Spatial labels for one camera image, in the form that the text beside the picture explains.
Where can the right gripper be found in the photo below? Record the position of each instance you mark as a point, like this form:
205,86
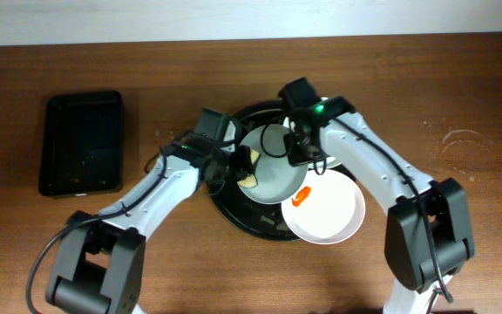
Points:
299,148

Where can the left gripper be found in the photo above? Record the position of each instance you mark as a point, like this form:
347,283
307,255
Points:
240,163

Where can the yellow sponge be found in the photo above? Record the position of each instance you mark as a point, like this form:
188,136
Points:
250,180

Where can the light blue-grey plate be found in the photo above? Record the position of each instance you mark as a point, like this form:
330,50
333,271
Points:
277,180

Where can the pinkish white plate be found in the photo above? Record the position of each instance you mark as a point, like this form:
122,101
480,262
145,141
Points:
326,209

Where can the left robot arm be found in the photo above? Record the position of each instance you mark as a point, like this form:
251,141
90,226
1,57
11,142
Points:
99,263

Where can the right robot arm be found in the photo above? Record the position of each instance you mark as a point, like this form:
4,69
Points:
428,230

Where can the round black tray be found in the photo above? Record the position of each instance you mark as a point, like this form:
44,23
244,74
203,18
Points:
261,220

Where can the black rectangular tray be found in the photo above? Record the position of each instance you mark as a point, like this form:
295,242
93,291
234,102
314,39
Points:
82,151

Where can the white plate top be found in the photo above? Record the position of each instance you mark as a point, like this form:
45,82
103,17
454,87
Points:
318,115

